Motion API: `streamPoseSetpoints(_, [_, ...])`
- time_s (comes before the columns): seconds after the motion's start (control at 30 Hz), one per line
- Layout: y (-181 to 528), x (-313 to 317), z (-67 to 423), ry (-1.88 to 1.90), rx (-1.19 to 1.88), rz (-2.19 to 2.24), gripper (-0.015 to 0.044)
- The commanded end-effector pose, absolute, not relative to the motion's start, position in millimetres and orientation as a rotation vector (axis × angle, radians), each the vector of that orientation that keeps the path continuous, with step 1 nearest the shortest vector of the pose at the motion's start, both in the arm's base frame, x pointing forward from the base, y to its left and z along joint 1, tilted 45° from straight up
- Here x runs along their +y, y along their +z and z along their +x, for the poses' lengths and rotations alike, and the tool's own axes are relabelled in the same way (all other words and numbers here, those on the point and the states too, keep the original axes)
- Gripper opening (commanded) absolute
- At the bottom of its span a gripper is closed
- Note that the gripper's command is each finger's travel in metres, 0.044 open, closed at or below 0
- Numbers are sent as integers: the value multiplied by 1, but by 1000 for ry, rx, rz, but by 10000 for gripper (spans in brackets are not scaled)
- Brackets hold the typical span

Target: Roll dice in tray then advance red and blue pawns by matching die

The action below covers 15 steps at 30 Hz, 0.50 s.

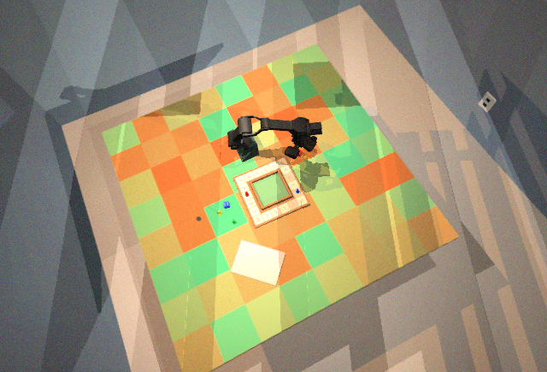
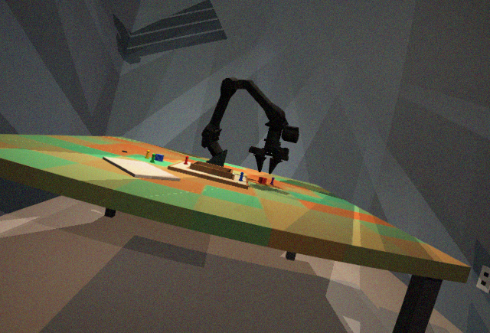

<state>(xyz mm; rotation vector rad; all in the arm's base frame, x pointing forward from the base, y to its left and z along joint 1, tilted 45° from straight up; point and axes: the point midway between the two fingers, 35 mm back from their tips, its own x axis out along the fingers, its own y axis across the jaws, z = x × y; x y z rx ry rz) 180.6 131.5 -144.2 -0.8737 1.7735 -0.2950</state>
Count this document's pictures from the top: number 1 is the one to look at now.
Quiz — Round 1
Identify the white square track with arrows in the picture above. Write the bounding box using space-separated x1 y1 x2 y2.
235 157 308 226

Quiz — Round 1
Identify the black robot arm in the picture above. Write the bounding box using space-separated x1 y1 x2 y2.
227 115 322 152

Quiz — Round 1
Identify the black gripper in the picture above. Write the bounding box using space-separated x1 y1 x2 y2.
285 134 305 159

